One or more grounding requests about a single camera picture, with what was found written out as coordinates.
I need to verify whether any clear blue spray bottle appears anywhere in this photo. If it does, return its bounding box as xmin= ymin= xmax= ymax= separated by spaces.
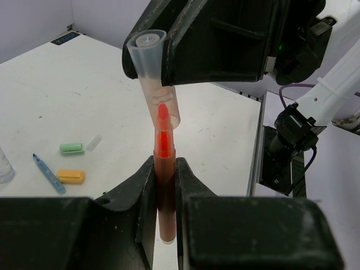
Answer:
xmin=0 ymin=148 xmax=16 ymax=184

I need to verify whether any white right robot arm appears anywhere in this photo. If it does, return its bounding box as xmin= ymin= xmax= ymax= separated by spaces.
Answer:
xmin=122 ymin=1 xmax=359 ymax=186

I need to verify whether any right table label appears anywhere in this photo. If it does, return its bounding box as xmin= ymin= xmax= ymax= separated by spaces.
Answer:
xmin=51 ymin=31 xmax=80 ymax=46

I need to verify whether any orange slim marker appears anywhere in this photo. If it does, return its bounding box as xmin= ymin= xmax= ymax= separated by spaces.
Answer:
xmin=154 ymin=103 xmax=176 ymax=244

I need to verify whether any yellow highlighter cap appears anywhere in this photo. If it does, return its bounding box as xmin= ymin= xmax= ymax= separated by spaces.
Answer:
xmin=56 ymin=169 xmax=86 ymax=185

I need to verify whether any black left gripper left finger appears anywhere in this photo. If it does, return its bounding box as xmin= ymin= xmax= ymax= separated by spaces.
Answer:
xmin=1 ymin=157 xmax=155 ymax=269

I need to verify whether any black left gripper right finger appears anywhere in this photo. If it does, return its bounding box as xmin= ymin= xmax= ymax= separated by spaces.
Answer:
xmin=175 ymin=157 xmax=345 ymax=269

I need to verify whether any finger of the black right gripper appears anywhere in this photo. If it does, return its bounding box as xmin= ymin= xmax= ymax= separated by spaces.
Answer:
xmin=121 ymin=0 xmax=181 ymax=80
xmin=161 ymin=1 xmax=276 ymax=86

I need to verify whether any clear marker cap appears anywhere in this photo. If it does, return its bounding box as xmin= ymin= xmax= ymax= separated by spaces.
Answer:
xmin=126 ymin=29 xmax=181 ymax=129

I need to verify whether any green highlighter cap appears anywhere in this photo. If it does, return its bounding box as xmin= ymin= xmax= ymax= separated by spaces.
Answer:
xmin=59 ymin=143 xmax=84 ymax=154

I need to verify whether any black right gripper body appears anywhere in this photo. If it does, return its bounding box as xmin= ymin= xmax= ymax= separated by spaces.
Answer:
xmin=270 ymin=1 xmax=336 ymax=84

